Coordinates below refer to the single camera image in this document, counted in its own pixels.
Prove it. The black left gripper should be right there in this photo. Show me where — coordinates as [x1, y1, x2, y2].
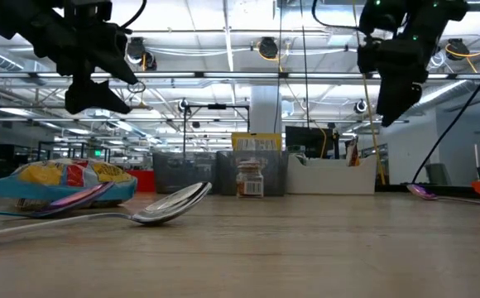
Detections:
[32, 0, 140, 116]

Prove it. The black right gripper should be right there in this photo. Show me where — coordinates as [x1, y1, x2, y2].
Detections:
[355, 35, 431, 128]

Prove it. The brown snack sachet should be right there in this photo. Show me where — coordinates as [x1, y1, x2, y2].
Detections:
[343, 135, 362, 168]

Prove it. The white plastic bin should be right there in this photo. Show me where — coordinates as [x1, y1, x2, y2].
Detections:
[285, 152, 379, 196]

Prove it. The blue yellow ramen packet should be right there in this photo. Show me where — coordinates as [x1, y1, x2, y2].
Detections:
[0, 156, 138, 208]

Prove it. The grey waste bin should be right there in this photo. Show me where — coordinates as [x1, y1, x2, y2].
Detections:
[425, 162, 452, 185]

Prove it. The black monitor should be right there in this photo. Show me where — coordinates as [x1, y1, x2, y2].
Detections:
[285, 125, 334, 159]

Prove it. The grey translucent plastic bin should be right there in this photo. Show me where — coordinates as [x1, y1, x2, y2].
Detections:
[151, 151, 220, 195]
[215, 148, 290, 197]

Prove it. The white building column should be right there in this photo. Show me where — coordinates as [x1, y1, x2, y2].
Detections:
[250, 84, 283, 134]

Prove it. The small glass spice jar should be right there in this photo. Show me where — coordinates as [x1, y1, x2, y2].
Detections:
[235, 158, 265, 199]

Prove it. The yellow cable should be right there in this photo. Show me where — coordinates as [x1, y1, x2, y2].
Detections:
[351, 0, 388, 186]

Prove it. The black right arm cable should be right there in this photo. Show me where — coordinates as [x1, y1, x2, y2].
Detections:
[411, 51, 480, 184]

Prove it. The purple spoon teal handle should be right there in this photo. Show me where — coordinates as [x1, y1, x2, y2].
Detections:
[406, 182, 480, 209]

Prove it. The black aluminium table frame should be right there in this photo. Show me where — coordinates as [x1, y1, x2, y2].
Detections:
[0, 177, 479, 199]

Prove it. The black camera stand frame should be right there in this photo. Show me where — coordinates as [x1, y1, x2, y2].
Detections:
[183, 102, 252, 156]

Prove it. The iridescent spoon teal handle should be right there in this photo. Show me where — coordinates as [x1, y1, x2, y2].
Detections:
[0, 180, 117, 219]

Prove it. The silver spoon orange handle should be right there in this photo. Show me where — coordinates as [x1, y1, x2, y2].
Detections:
[0, 180, 214, 245]

